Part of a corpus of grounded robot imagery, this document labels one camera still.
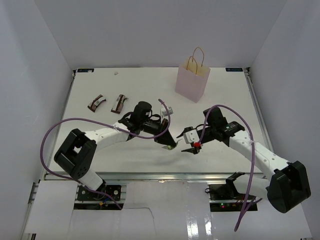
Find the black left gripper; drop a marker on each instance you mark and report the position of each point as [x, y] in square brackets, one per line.
[166, 139]

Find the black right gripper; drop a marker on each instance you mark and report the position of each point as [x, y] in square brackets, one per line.
[194, 150]

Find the brown snack bar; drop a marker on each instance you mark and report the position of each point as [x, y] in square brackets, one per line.
[96, 102]
[119, 104]

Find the green snack packet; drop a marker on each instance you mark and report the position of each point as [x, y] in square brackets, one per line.
[171, 147]

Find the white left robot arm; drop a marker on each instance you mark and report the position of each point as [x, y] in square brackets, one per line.
[76, 153]

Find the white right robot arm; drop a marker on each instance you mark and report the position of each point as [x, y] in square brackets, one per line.
[285, 184]

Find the pink paper bag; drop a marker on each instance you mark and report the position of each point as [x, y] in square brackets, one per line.
[192, 78]

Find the blue label sticker right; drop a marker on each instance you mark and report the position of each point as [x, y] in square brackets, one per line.
[234, 69]

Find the blue label sticker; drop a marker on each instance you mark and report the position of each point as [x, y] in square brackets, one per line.
[234, 69]
[85, 70]

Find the blue label sticker left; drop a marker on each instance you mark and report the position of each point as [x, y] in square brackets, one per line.
[85, 70]

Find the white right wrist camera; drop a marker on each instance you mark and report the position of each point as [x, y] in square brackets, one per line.
[191, 137]

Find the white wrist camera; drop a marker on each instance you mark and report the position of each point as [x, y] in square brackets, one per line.
[166, 111]
[191, 137]

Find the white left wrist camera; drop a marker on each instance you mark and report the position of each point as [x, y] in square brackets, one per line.
[166, 111]

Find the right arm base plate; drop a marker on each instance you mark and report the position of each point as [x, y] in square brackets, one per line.
[222, 200]

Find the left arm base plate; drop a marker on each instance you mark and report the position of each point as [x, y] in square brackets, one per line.
[110, 200]

